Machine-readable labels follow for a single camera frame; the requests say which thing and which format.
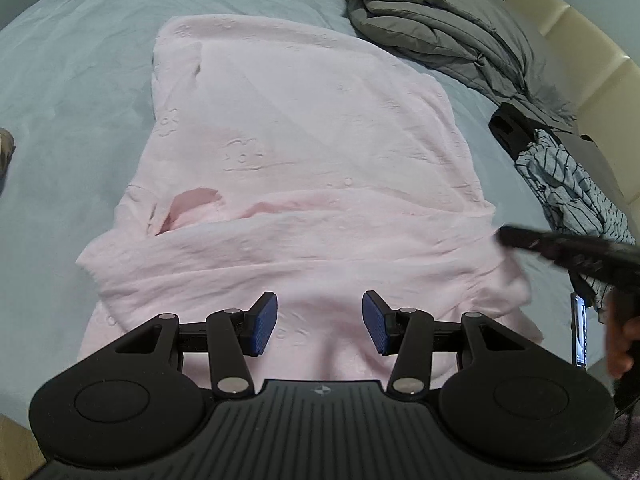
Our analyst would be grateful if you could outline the purple fluffy rug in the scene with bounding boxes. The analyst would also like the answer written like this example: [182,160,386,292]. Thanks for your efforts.
[612,410,640,480]

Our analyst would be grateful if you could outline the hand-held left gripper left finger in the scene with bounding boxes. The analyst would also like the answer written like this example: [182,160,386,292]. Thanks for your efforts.
[112,291,279,401]

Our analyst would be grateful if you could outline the cream padded headboard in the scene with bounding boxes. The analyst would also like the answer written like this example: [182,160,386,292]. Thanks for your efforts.
[505,0,640,241]

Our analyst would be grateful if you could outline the phone with lit screen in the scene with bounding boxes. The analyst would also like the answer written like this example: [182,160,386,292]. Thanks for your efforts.
[570,291,590,372]

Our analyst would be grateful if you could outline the person's right hand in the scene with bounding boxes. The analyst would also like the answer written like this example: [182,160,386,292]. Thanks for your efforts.
[602,290,636,381]

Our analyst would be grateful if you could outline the grey duvet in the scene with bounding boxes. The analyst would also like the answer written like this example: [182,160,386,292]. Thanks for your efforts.
[332,0,581,133]

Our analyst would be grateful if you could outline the folded pink garment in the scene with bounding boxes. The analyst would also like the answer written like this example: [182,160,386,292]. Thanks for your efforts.
[0,127,17,177]

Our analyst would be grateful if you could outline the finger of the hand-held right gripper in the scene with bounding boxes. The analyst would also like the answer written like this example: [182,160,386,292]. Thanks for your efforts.
[499,225,566,268]

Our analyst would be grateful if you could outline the black garment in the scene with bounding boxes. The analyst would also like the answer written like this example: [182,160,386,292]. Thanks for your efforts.
[489,102,541,161]

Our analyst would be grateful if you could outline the bed with pale blue sheet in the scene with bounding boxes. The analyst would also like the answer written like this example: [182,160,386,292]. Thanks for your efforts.
[0,0,576,411]

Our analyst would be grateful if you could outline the striped garment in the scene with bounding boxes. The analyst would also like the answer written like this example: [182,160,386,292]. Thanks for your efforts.
[515,129,638,246]

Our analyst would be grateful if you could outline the pink embossed garment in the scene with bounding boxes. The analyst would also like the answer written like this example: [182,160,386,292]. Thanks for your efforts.
[75,14,546,391]

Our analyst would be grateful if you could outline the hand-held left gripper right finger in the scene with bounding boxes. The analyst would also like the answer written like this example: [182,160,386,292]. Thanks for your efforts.
[362,290,531,401]

